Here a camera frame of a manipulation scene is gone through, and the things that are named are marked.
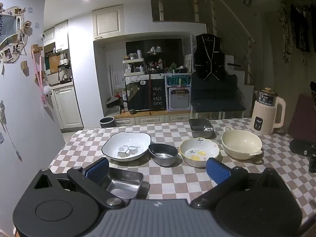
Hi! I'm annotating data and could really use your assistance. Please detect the pink hanging ribbon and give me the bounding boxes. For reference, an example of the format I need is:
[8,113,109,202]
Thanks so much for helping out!
[31,44,53,108]

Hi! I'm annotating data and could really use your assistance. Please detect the deep square steel container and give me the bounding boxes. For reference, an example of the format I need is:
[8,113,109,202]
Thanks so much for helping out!
[189,118,214,139]

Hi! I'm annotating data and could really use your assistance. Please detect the black wall panel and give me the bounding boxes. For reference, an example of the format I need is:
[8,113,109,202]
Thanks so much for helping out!
[126,39,183,67]

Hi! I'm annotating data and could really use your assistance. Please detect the white kitchen base cabinets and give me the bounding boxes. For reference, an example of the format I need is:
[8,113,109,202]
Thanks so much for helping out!
[53,84,83,130]

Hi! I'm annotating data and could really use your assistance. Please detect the cream upper cabinet door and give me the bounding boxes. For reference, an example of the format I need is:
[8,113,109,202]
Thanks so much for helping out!
[92,4,124,39]

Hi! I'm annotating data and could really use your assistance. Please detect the cream electric kettle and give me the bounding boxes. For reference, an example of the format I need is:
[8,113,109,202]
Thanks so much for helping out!
[251,87,286,135]

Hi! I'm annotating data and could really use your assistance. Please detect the dark round trash bin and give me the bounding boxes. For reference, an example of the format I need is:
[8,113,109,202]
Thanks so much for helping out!
[99,116,116,128]

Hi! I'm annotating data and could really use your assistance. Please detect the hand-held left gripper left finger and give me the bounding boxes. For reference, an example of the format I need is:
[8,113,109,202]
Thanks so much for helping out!
[32,157,126,209]

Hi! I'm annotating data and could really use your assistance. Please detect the white crate with teal label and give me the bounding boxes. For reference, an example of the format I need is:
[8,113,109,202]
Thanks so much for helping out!
[165,73,192,113]

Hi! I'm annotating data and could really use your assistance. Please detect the dark leaf-print cloth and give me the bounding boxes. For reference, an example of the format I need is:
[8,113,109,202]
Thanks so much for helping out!
[125,79,150,111]

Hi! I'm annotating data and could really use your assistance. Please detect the dark red board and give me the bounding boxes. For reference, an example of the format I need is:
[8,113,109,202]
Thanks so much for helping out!
[288,93,316,141]

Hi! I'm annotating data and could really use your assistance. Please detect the white storage rack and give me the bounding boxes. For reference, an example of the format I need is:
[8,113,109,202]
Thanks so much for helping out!
[123,58,146,77]

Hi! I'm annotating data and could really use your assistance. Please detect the round steel bowl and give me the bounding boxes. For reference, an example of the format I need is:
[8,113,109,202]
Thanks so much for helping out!
[148,143,179,167]

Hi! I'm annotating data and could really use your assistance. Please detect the black lettered sign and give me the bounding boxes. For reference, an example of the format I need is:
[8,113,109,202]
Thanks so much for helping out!
[150,78,166,110]

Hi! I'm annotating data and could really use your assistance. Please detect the lemon-print scalloped ceramic bowl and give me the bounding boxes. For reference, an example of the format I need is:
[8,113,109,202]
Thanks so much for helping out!
[179,137,220,168]

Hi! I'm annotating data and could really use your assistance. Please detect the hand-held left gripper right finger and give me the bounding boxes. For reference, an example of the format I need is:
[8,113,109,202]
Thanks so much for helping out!
[190,157,287,209]

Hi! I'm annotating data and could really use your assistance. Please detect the black vest with white trim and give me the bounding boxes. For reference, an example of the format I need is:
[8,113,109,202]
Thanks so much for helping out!
[194,33,226,81]

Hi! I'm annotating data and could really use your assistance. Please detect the shallow rectangular steel tray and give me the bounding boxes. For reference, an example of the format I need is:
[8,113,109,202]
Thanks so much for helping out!
[97,167,144,199]

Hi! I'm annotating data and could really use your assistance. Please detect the white leaf-print plate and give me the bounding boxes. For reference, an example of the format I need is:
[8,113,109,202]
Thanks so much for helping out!
[101,132,152,162]

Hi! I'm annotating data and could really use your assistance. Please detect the low wooden-top drawer unit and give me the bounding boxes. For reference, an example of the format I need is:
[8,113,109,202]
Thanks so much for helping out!
[105,110,192,126]

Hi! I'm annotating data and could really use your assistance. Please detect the checkered tablecloth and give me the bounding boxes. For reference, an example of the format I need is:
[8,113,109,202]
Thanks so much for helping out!
[48,117,316,228]

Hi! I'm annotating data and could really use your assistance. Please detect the cream two-handled bowl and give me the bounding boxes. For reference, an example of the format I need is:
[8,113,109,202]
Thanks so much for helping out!
[221,126,263,160]

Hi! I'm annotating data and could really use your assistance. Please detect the wall photo collage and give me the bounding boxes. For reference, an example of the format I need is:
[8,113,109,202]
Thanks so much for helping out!
[0,2,32,65]

